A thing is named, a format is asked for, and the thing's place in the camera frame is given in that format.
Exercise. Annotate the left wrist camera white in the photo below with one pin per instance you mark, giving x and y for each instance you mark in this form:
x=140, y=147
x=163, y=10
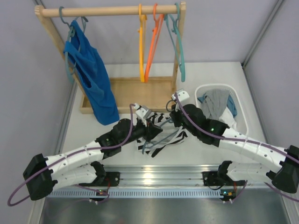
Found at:
x=142, y=113

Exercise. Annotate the grey garment in basket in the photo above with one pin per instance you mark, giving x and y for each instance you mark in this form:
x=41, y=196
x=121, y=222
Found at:
x=215, y=103

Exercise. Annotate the yellow hanger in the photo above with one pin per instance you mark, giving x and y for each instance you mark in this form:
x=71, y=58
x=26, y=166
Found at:
x=142, y=34

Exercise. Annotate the wooden clothes rack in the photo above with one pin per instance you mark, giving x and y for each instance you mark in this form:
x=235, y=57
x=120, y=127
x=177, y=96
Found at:
x=125, y=89

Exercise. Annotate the grey-blue hanger under blue top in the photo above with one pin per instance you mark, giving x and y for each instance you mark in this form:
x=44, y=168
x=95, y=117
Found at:
x=70, y=68

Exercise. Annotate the white slotted cable duct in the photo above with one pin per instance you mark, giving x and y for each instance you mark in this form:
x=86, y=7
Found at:
x=141, y=193

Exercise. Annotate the black white striped tank top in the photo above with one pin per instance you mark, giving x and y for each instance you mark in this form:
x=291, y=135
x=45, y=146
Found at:
x=158, y=140

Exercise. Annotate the orange hanger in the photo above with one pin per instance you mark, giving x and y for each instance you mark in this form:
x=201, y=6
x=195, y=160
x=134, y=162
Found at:
x=154, y=41

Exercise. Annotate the aluminium mounting rail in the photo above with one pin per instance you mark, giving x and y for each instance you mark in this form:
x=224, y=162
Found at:
x=156, y=176

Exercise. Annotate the blue tank top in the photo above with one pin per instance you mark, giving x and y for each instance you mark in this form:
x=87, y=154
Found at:
x=92, y=75

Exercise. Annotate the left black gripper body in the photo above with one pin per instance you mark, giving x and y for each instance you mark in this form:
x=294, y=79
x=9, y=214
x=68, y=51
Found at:
x=151, y=129

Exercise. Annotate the white perforated laundry basket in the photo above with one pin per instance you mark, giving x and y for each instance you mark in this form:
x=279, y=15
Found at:
x=242, y=125

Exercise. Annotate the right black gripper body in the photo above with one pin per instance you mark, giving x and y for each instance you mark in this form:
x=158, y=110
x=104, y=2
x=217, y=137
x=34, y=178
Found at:
x=179, y=121

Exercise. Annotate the grey-blue hanger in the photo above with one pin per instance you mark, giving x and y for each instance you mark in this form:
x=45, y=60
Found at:
x=158, y=137
x=70, y=68

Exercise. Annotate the white garment in basket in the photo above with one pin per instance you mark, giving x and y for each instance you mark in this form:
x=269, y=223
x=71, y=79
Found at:
x=227, y=118

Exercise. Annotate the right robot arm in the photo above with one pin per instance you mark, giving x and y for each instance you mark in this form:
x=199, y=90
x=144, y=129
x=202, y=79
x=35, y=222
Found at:
x=276, y=165

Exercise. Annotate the blue garment in basket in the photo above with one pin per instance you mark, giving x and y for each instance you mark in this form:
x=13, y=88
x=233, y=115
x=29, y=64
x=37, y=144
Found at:
x=231, y=106

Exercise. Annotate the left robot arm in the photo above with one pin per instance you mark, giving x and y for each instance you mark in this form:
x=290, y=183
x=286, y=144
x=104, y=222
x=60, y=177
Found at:
x=82, y=165

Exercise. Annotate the teal hanger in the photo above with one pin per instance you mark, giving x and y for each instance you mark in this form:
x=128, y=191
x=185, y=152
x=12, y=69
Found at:
x=172, y=27

